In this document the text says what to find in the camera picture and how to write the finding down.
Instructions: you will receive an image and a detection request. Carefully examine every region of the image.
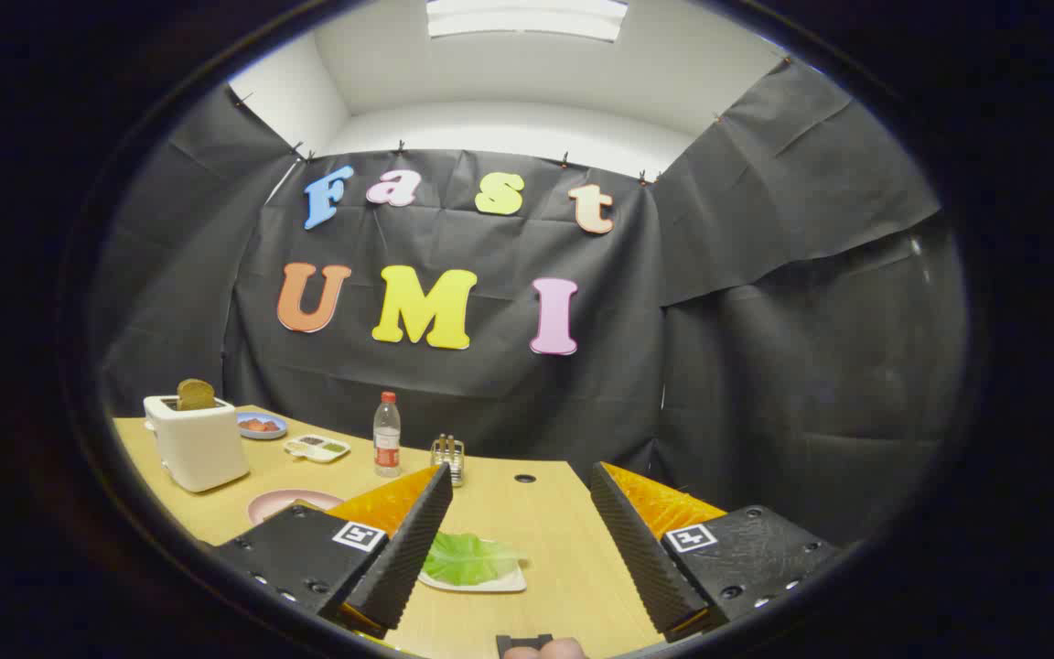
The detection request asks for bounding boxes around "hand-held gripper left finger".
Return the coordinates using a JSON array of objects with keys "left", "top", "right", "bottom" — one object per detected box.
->
[{"left": 211, "top": 462, "right": 455, "bottom": 642}]

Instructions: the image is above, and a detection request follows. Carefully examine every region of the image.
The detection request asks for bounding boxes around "small blue plate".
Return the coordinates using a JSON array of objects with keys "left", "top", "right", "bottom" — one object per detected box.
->
[{"left": 236, "top": 412, "right": 288, "bottom": 441}]

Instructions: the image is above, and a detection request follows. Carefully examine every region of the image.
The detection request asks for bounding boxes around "clear red-capped plastic bottle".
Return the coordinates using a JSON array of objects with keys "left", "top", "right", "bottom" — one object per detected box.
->
[{"left": 372, "top": 391, "right": 403, "bottom": 479}]

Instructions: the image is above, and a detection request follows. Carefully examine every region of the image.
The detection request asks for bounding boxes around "black backdrop cloth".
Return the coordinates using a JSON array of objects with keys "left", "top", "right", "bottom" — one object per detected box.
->
[{"left": 92, "top": 59, "right": 972, "bottom": 550}]

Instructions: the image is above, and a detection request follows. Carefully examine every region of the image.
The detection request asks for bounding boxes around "wire mesh utensil holder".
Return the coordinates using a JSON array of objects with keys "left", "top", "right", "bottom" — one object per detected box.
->
[{"left": 430, "top": 434, "right": 466, "bottom": 488}]

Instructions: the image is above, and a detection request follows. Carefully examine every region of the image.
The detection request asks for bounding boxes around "pink round plate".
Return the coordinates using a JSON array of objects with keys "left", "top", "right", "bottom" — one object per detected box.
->
[{"left": 247, "top": 489, "right": 346, "bottom": 527}]

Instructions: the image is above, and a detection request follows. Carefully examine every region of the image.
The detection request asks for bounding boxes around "white toaster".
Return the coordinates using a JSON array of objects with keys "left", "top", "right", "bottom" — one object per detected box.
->
[{"left": 143, "top": 394, "right": 251, "bottom": 493}]

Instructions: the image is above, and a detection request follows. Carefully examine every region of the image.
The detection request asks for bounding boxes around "white divided sauce dish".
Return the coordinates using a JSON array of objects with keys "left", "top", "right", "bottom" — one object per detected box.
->
[{"left": 284, "top": 434, "right": 351, "bottom": 464}]

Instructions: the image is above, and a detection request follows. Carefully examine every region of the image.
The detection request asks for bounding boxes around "green lettuce leaf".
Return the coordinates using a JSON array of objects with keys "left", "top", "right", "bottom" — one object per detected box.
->
[{"left": 422, "top": 531, "right": 521, "bottom": 588}]

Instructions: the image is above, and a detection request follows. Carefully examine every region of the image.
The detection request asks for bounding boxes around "ceiling light panel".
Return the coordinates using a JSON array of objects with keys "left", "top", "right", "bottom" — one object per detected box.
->
[{"left": 425, "top": 0, "right": 629, "bottom": 42}]

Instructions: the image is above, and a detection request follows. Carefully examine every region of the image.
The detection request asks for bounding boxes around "white square plate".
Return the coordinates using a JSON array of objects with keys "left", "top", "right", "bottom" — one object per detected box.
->
[{"left": 417, "top": 534, "right": 528, "bottom": 594}]

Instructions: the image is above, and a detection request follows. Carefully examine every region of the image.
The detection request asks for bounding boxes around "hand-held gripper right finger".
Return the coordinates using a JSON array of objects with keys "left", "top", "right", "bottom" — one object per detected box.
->
[{"left": 589, "top": 460, "right": 846, "bottom": 643}]

